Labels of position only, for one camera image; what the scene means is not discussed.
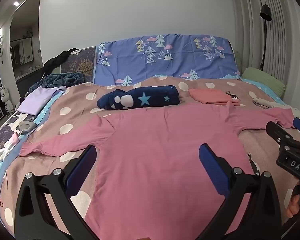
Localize blue tree-print sheet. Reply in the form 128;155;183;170
93;34;240;86

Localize black floor lamp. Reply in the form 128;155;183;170
259;4;273;72

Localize dark tree-print bed sheet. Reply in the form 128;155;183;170
0;47;97;170

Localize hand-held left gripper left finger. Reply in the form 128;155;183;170
14;144;98;240

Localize grey small cloth item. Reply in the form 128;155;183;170
17;120;37;134

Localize white pleated curtain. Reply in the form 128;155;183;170
230;0;300;127

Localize green pillow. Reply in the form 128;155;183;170
241;67;285;96

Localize black garment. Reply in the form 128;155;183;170
42;48;78;77

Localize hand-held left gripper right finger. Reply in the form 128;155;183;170
199;144;283;240

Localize person's right hand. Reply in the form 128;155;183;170
286;184;300;218

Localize navy star-print fleece garment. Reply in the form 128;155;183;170
97;85;180;110

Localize white rabbit figure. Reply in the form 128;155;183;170
0;84;16;116

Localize lilac folded cloth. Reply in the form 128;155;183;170
17;86;66;116

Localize beige folded clothes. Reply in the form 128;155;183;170
252;98;300;120

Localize dark teal fleece blanket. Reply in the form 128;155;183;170
28;72;85;93

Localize salmon folded garment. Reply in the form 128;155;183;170
189;88;241;106

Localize pink polka-dot bed cover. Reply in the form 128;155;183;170
0;75;300;240

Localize pink long-sleeve shirt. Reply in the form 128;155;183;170
19;104;295;240

